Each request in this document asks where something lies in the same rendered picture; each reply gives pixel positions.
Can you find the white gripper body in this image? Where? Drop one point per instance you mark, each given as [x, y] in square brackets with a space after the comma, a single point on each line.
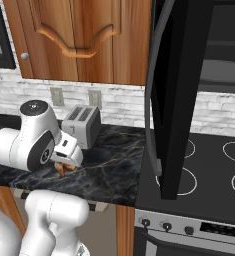
[71, 156]

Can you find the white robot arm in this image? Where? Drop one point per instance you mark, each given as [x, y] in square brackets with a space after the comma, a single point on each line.
[12, 150]

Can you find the black microwave door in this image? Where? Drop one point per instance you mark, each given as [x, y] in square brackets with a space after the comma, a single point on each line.
[180, 83]

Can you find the black microwave oven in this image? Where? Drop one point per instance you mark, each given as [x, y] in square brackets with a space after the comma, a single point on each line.
[224, 50]

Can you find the silver toaster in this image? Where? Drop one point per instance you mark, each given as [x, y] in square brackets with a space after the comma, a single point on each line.
[85, 128]

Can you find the grey dishwasher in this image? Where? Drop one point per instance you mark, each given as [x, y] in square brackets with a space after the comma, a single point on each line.
[102, 230]

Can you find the wooden base cabinet panel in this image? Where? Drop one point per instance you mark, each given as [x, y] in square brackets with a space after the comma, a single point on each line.
[125, 230]
[9, 206]

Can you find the black stove knob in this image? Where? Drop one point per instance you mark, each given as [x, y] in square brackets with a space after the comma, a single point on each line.
[145, 222]
[167, 227]
[189, 230]

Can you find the grey round cupboard knob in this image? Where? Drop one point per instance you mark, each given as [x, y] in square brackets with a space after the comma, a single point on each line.
[24, 56]

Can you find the wooden cupboard door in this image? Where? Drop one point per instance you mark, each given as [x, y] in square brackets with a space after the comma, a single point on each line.
[49, 33]
[122, 43]

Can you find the black and silver stove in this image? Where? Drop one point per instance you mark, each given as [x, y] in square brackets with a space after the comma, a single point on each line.
[209, 186]

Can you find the grey wall outlet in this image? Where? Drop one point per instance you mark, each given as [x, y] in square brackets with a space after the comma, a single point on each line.
[95, 99]
[57, 96]

